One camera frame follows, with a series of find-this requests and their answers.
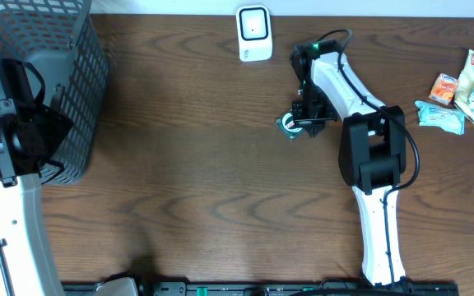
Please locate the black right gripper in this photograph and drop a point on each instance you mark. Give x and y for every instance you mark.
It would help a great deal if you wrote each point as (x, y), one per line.
(313, 122)

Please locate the round tape packet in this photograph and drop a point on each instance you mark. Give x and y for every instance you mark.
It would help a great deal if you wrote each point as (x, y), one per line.
(287, 126)

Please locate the orange Kleenex tissue pack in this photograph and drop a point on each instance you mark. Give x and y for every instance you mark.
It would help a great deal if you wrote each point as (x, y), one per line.
(443, 89)

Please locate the teal snack packet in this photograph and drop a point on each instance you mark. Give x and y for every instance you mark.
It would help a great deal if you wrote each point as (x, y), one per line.
(432, 115)

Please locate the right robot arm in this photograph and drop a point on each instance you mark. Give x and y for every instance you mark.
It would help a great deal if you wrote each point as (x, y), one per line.
(372, 151)

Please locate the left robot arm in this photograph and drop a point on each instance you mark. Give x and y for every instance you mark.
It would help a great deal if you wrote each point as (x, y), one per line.
(30, 133)

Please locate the white barcode scanner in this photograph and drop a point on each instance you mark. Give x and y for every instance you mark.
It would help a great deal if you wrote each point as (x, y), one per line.
(254, 28)

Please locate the dark grey mesh basket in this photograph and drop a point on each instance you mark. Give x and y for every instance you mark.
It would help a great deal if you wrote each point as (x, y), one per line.
(58, 38)

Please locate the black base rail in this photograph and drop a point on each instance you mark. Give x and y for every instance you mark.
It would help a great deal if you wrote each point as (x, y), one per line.
(327, 287)

